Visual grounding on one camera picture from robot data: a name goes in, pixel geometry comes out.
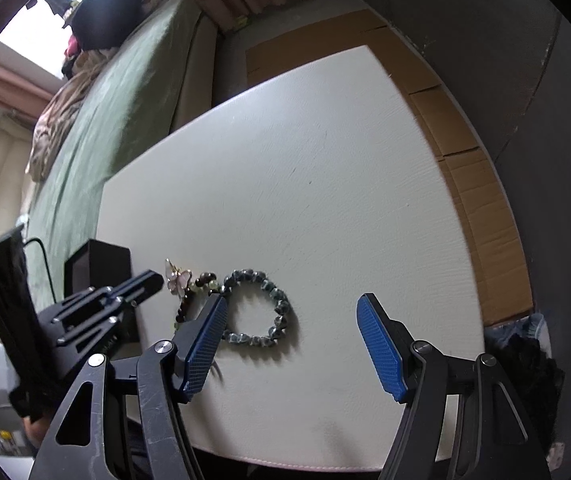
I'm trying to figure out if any dark bedding heap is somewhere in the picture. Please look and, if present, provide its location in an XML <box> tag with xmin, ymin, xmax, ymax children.
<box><xmin>68</xmin><ymin>0</ymin><xmax>159</xmax><ymax>52</ymax></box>

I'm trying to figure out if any black cloth heap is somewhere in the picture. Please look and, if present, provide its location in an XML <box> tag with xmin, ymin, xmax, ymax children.
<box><xmin>484</xmin><ymin>330</ymin><xmax>566</xmax><ymax>461</ymax></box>

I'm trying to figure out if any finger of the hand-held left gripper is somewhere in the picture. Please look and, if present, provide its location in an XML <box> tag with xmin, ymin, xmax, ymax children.
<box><xmin>53</xmin><ymin>270</ymin><xmax>164</xmax><ymax>331</ymax></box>
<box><xmin>58</xmin><ymin>305</ymin><xmax>136</xmax><ymax>348</ymax></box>

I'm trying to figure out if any grey green bead bracelet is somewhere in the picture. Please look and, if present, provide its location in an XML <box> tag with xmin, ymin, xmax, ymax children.
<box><xmin>220</xmin><ymin>269</ymin><xmax>291</xmax><ymax>348</ymax></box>

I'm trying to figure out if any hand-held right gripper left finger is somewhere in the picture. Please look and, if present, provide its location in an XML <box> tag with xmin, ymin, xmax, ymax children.
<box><xmin>28</xmin><ymin>294</ymin><xmax>229</xmax><ymax>480</ymax></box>

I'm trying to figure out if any beige crumpled cloth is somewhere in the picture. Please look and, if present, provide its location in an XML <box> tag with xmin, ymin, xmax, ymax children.
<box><xmin>26</xmin><ymin>52</ymin><xmax>119</xmax><ymax>181</ymax></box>

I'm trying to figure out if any white low table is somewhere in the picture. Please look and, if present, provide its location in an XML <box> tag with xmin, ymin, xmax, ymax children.
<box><xmin>96</xmin><ymin>45</ymin><xmax>486</xmax><ymax>472</ymax></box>

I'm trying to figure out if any flat brown cardboard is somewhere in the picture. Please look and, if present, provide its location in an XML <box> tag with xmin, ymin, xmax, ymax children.
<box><xmin>246</xmin><ymin>9</ymin><xmax>536</xmax><ymax>327</ymax></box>

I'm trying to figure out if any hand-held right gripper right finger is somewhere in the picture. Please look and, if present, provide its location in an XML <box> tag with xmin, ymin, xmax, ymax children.
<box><xmin>356</xmin><ymin>293</ymin><xmax>551</xmax><ymax>480</ymax></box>

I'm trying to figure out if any black box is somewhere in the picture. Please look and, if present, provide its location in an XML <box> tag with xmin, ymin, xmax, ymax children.
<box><xmin>64</xmin><ymin>240</ymin><xmax>139</xmax><ymax>346</ymax></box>

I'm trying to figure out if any dark grey wardrobe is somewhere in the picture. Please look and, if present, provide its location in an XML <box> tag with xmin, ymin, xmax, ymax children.
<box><xmin>335</xmin><ymin>0</ymin><xmax>571</xmax><ymax>461</ymax></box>

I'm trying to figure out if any dark bead bracelet butterfly charm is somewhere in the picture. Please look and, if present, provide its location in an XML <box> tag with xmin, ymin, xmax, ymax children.
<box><xmin>166</xmin><ymin>258</ymin><xmax>226</xmax><ymax>332</ymax></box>

